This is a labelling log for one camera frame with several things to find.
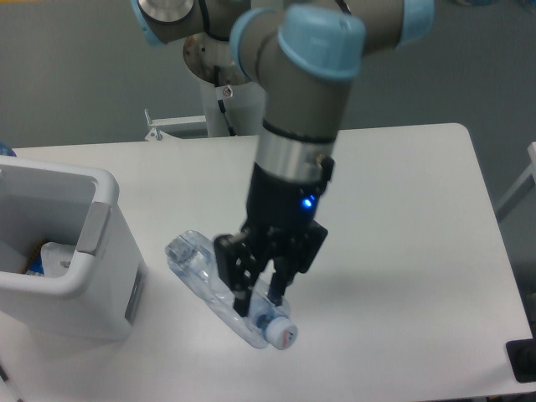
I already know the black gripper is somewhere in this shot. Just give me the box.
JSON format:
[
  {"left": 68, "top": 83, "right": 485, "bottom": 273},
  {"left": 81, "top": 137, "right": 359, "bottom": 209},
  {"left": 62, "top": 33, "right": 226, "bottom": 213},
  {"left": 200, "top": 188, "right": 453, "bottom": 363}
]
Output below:
[{"left": 214, "top": 157, "right": 335, "bottom": 316}]

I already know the clear plastic water bottle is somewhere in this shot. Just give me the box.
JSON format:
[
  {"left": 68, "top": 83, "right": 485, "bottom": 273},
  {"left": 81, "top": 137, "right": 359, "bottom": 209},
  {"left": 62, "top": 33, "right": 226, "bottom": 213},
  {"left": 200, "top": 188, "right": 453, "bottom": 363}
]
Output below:
[{"left": 165, "top": 230, "right": 298, "bottom": 350}]

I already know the white paper wrapper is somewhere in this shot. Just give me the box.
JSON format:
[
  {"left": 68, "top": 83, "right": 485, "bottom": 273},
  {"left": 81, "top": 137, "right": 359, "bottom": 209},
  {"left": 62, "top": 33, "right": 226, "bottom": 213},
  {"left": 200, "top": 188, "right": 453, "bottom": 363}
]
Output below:
[{"left": 41, "top": 242, "right": 75, "bottom": 278}]

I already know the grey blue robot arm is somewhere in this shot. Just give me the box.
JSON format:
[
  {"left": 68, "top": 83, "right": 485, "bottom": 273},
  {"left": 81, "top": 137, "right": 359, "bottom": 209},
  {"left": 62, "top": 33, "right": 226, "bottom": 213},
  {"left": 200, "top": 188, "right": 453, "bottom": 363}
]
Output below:
[{"left": 131, "top": 1, "right": 435, "bottom": 316}]

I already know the white trash can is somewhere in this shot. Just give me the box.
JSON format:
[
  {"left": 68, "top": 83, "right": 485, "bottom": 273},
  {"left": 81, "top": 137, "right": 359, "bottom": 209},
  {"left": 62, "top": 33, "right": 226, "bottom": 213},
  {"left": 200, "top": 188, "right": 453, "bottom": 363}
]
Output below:
[{"left": 1, "top": 156, "right": 147, "bottom": 340}]

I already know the blue packaging in bin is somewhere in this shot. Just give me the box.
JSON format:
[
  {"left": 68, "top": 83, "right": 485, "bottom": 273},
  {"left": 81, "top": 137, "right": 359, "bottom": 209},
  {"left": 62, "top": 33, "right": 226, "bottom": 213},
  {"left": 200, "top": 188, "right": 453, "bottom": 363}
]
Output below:
[{"left": 23, "top": 239, "right": 49, "bottom": 276}]

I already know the black clamp at table edge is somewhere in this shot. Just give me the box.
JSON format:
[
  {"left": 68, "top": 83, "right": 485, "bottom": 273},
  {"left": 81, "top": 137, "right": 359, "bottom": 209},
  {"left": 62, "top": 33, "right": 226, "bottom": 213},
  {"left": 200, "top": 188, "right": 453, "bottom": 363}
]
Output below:
[{"left": 506, "top": 338, "right": 535, "bottom": 384}]

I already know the blue object at left edge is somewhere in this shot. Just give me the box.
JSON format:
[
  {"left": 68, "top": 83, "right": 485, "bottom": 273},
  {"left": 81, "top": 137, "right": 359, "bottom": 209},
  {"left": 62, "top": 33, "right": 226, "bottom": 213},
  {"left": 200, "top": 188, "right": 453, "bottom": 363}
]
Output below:
[{"left": 0, "top": 142, "right": 17, "bottom": 157}]

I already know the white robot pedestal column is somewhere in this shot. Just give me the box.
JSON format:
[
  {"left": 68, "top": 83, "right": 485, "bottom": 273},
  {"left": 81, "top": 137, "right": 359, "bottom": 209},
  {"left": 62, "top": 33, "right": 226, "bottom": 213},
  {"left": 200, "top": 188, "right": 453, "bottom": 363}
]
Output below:
[{"left": 182, "top": 33, "right": 269, "bottom": 137}]

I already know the white pedestal base frame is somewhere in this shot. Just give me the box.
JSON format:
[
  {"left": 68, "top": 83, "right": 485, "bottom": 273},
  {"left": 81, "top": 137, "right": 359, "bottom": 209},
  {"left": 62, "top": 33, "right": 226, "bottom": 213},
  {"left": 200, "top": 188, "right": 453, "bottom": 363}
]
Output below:
[{"left": 144, "top": 109, "right": 262, "bottom": 141}]

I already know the black cable on pedestal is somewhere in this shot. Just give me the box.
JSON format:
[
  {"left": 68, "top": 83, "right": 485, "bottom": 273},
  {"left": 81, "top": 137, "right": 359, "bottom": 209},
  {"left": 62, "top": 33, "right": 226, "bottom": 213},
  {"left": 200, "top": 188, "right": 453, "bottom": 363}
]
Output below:
[{"left": 213, "top": 64, "right": 236, "bottom": 137}]

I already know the white frame at right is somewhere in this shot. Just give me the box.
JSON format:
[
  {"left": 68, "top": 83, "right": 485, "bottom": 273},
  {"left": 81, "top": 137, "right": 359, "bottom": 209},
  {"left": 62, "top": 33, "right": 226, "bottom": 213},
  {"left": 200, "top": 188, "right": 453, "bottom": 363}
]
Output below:
[{"left": 495, "top": 142, "right": 535, "bottom": 223}]

